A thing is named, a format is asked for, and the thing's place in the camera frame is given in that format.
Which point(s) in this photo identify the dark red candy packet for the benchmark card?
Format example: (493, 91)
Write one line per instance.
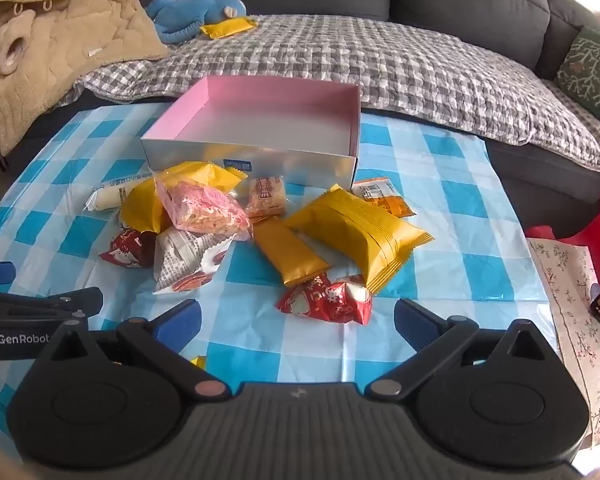
(131, 249)

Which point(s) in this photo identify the silver pink open box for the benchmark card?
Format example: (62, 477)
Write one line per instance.
(305, 131)

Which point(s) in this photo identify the yellow pillow snack pack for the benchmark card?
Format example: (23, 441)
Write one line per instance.
(142, 209)

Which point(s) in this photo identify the gold snack bar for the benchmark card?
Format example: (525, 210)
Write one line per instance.
(289, 254)

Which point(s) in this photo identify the blue checkered tablecloth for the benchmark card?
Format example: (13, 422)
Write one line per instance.
(477, 262)

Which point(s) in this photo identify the orange white snack packet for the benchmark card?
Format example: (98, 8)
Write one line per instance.
(382, 193)

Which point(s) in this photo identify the green embroidered cushion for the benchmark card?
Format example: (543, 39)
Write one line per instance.
(579, 74)

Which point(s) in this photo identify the grey checkered quilt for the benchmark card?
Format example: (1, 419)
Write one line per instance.
(403, 69)

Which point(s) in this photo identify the white cream roll packet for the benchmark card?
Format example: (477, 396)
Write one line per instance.
(112, 194)

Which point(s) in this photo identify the pink rice cracker pack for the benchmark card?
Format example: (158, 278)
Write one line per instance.
(202, 209)

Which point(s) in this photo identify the blue plush toy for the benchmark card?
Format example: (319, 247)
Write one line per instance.
(177, 21)

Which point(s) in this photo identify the white nut kernels packet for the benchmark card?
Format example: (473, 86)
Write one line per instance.
(185, 261)

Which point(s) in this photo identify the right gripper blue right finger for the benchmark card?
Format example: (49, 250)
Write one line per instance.
(420, 327)

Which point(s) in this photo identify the yellow snack on sofa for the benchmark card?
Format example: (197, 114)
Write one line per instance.
(227, 28)

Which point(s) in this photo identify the floral fabric bag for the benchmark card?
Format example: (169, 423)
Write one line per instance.
(568, 276)

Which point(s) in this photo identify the large yellow snack pack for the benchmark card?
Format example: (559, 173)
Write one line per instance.
(376, 241)

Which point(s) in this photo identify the brown beef biscuit pack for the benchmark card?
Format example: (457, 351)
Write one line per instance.
(266, 198)

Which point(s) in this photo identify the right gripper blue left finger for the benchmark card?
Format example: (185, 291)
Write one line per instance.
(174, 329)

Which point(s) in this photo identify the beige fleece jacket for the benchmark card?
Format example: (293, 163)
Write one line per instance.
(46, 46)

